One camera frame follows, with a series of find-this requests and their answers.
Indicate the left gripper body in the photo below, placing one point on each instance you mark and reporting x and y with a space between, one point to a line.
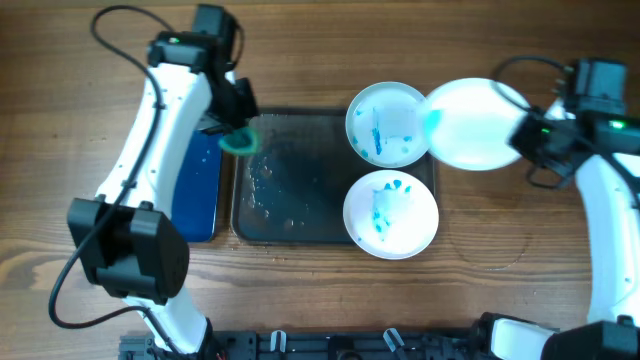
230 103

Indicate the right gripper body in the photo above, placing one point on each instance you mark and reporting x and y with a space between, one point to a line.
526 139

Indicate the green yellow sponge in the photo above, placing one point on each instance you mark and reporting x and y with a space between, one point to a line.
241 142

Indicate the black tray with blue water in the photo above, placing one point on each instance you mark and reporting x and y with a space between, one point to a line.
195 199

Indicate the dark grey serving tray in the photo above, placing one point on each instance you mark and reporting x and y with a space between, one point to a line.
292 191

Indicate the white plate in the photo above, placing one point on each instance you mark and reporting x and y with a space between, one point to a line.
469 121
391 214
385 125

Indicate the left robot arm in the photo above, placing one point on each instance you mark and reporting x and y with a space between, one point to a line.
124 237

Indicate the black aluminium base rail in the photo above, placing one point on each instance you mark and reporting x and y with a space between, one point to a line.
389 344

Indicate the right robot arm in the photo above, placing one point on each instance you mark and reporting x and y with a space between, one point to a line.
612 329

